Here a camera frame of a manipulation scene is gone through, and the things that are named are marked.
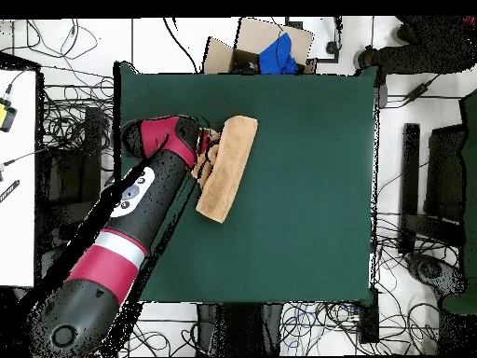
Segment tan terry towel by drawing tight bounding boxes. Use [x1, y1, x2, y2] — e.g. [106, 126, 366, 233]
[190, 115, 259, 224]

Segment blue cloth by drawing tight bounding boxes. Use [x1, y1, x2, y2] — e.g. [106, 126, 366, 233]
[257, 32, 299, 76]

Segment black chair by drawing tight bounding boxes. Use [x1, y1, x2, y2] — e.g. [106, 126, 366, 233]
[38, 106, 113, 240]
[398, 122, 467, 255]

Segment open cardboard box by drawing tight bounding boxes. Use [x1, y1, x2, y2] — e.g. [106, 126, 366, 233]
[202, 17, 319, 76]

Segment dark green table cloth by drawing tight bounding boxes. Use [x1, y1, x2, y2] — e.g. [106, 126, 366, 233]
[113, 61, 379, 305]

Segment yellow and black device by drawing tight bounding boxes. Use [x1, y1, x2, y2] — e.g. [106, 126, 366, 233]
[0, 97, 19, 133]

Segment black striped bar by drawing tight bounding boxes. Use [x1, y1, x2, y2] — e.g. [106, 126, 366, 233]
[0, 179, 20, 204]

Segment white desk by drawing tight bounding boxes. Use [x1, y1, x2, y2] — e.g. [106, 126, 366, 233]
[0, 68, 38, 288]

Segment black power adapter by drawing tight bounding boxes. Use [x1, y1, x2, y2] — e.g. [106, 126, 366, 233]
[403, 82, 429, 103]

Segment person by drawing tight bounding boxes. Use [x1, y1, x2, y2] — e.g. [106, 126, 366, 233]
[355, 15, 477, 76]

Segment black power strip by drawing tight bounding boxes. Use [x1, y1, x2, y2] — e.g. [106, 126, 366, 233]
[358, 288, 380, 345]

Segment tangled black cables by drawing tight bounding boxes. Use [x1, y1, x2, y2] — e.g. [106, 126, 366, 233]
[126, 319, 198, 357]
[374, 212, 461, 355]
[279, 300, 361, 355]
[38, 83, 115, 150]

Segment black square frame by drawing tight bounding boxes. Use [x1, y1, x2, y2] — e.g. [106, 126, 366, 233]
[284, 15, 343, 63]

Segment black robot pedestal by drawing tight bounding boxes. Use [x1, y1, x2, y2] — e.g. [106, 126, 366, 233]
[196, 303, 285, 357]

